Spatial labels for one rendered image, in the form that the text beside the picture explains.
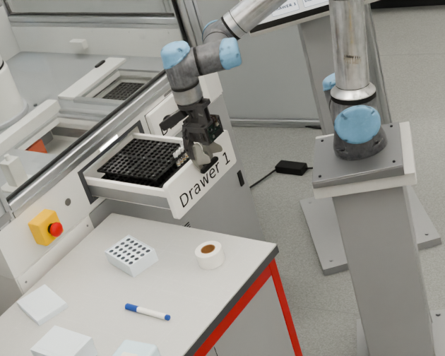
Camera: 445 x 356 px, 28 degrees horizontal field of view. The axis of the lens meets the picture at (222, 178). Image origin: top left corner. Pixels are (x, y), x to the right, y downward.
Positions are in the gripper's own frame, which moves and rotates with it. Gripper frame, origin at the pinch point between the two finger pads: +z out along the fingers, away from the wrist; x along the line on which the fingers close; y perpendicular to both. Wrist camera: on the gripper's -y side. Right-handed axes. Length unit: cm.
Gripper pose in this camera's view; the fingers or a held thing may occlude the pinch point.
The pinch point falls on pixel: (203, 163)
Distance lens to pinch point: 240.1
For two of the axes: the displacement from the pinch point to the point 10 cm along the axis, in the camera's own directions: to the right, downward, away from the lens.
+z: 2.6, 8.2, 5.0
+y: 8.0, 1.1, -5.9
